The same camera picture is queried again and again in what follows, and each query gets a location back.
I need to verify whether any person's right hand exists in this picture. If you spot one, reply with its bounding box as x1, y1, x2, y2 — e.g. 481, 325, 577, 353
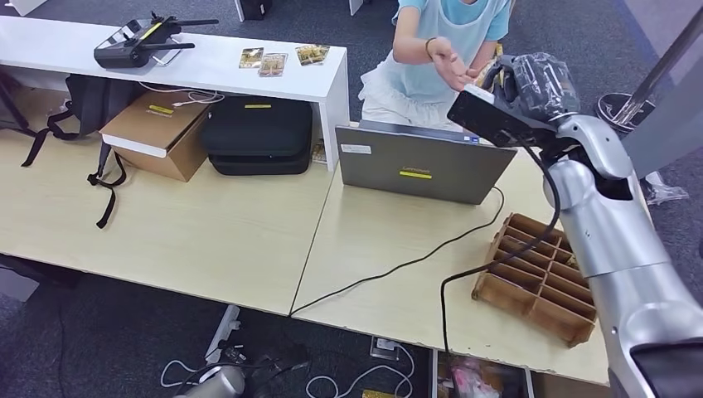
425, 36, 482, 94

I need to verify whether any wooden slotted card holder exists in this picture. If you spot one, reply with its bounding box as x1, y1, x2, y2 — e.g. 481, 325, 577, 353
471, 212, 598, 349

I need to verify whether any person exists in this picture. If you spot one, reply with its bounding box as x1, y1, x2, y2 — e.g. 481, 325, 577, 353
357, 0, 511, 133

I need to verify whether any grey laptop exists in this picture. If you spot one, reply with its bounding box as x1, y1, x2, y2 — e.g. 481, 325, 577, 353
335, 120, 518, 206

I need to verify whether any black zip carry case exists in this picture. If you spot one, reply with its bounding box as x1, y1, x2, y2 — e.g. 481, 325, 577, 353
199, 97, 314, 177

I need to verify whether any black box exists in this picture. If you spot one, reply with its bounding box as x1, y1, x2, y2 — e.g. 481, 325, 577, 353
239, 0, 273, 23

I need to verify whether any white desk shelf riser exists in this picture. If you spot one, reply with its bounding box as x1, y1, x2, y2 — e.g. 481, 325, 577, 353
0, 15, 351, 173

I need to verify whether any grey partition panel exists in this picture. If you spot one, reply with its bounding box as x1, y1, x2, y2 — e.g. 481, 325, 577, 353
620, 0, 703, 180

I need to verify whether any clear plastic bag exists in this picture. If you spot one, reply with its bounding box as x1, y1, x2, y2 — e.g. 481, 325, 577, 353
639, 171, 691, 207

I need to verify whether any white flat phone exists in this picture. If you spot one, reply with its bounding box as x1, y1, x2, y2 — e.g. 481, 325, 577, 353
153, 38, 183, 68

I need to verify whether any metal floor socket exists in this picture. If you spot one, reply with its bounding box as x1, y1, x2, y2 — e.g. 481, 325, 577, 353
369, 336, 400, 362

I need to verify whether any brown cardboard box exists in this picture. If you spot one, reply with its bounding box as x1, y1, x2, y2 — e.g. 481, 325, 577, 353
99, 90, 214, 183

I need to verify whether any pink plastic bag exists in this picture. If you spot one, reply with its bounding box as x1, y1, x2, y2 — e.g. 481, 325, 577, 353
447, 357, 503, 398

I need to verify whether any black drone remote controller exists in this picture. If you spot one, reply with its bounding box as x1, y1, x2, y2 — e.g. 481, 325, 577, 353
93, 13, 220, 70

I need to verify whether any white power strip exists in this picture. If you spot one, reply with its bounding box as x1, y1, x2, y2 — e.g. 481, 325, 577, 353
204, 304, 241, 366

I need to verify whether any black backpack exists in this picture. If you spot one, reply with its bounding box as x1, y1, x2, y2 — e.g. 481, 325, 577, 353
0, 72, 144, 231

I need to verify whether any grey box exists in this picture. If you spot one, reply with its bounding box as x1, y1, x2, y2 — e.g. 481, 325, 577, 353
0, 267, 40, 305

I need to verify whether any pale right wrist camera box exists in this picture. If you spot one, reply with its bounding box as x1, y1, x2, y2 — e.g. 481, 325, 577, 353
463, 83, 496, 105

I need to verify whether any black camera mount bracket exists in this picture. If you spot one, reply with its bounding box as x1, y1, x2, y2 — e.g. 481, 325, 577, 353
446, 87, 561, 149

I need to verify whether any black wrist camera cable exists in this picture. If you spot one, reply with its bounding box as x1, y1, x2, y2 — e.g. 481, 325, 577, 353
439, 139, 561, 358

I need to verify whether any chrome stanchion post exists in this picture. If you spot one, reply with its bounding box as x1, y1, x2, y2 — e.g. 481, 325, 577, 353
595, 5, 703, 136

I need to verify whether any black laptop power cable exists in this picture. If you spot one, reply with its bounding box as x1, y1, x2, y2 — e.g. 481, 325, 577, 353
289, 187, 505, 318

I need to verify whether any white charging cable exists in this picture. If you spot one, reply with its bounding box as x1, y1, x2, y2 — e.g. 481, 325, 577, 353
138, 82, 226, 109

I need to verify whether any white floor cable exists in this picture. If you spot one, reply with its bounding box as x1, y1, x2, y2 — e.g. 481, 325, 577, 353
304, 342, 415, 398
159, 359, 201, 388

